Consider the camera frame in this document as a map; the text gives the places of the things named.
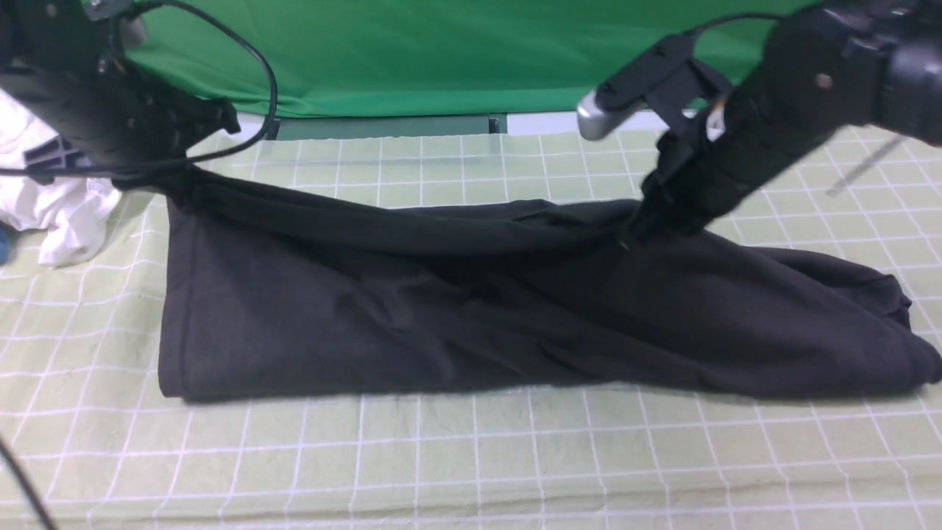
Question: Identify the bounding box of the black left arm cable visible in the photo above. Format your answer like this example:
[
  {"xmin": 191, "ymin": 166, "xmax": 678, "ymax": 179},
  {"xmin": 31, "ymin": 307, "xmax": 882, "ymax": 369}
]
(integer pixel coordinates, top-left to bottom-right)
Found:
[{"xmin": 0, "ymin": 0, "xmax": 280, "ymax": 530}]

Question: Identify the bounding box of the crumpled white shirt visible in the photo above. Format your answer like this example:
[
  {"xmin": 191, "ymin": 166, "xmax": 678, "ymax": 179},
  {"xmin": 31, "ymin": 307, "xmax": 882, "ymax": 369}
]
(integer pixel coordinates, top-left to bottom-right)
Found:
[{"xmin": 1, "ymin": 93, "xmax": 121, "ymax": 267}]

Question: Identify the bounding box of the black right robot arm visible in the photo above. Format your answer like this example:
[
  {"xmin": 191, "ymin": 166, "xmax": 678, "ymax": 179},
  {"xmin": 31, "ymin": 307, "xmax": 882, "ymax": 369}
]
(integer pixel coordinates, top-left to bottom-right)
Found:
[{"xmin": 617, "ymin": 1, "xmax": 941, "ymax": 248}]

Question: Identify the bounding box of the light green checkered tablecloth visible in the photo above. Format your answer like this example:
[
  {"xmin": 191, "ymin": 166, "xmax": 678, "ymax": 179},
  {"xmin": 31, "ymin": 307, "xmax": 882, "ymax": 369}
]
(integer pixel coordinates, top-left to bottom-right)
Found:
[{"xmin": 1, "ymin": 130, "xmax": 941, "ymax": 529}]

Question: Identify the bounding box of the blue object at left edge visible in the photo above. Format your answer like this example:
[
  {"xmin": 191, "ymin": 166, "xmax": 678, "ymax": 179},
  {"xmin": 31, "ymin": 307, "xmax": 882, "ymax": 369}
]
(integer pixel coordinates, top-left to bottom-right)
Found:
[{"xmin": 0, "ymin": 224, "xmax": 13, "ymax": 266}]

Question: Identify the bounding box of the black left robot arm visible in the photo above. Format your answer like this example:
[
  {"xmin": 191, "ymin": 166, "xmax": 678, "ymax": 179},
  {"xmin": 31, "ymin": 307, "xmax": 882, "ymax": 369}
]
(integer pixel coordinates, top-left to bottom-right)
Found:
[{"xmin": 1, "ymin": 1, "xmax": 240, "ymax": 185}]

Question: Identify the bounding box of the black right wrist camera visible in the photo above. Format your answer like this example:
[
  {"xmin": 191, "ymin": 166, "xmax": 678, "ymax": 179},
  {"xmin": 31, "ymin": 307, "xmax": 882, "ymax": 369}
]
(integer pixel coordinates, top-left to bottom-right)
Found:
[{"xmin": 576, "ymin": 33, "xmax": 733, "ymax": 146}]

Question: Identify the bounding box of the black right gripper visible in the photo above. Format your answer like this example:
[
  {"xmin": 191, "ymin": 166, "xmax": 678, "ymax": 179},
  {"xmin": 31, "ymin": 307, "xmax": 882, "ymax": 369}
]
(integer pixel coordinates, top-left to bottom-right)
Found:
[{"xmin": 626, "ymin": 70, "xmax": 847, "ymax": 247}]

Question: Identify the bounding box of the dark green metal base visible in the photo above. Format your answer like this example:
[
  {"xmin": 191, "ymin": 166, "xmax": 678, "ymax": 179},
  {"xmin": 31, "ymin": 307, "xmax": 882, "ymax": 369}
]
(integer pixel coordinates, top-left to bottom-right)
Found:
[{"xmin": 265, "ymin": 114, "xmax": 507, "ymax": 141}]

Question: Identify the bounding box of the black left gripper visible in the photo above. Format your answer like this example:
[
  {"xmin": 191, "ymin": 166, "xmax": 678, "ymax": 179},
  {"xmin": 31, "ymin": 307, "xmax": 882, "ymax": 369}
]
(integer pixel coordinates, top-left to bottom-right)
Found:
[{"xmin": 2, "ymin": 44, "xmax": 240, "ymax": 184}]

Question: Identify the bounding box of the green backdrop cloth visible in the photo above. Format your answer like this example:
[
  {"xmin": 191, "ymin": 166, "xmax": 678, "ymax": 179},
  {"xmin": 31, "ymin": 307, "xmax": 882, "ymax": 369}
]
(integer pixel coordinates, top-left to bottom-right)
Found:
[{"xmin": 81, "ymin": 0, "xmax": 825, "ymax": 121}]

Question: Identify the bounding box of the dark gray long-sleeve top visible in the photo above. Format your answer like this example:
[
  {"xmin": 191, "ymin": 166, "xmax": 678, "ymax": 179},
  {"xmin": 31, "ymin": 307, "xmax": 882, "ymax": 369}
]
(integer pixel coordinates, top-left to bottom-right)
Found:
[{"xmin": 157, "ymin": 170, "xmax": 940, "ymax": 402}]

